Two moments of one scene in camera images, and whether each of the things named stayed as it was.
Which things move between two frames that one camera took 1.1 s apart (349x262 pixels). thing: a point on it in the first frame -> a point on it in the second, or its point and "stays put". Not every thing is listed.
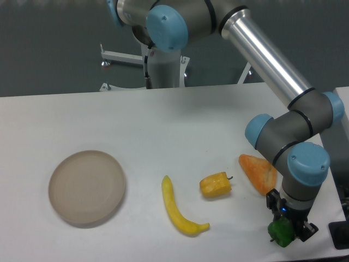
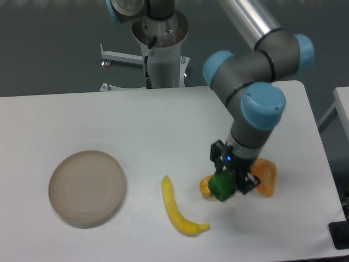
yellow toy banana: [184, 224] stays put
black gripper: [299, 216] -> [240, 166]
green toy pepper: [282, 231] -> [222, 185]
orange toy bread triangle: [261, 174] stays put
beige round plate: [86, 188] stays put
